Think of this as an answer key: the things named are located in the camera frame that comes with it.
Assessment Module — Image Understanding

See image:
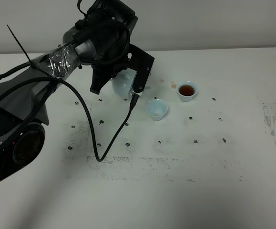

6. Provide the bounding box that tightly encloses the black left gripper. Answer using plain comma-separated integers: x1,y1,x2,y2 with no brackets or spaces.
90,47,130,94

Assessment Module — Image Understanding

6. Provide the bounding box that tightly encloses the light blue porcelain teapot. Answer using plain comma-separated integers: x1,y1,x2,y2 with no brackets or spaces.
111,68,136,100

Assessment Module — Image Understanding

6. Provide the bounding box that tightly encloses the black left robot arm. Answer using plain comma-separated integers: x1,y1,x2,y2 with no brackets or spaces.
0,0,141,182

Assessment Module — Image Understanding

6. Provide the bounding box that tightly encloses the near light blue teacup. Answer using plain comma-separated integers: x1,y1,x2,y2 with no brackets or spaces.
146,99,168,121

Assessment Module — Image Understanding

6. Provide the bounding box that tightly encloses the light blue teacup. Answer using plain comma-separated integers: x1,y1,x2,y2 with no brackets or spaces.
146,99,168,121
176,81,198,102

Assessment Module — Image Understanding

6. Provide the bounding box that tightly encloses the far light blue teacup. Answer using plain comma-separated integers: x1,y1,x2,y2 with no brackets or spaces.
176,81,198,102

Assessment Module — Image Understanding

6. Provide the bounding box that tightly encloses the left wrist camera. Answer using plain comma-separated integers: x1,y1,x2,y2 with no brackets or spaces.
126,44,154,94

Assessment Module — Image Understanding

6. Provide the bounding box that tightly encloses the black cable tie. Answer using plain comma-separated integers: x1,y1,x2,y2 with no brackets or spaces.
7,24,34,66

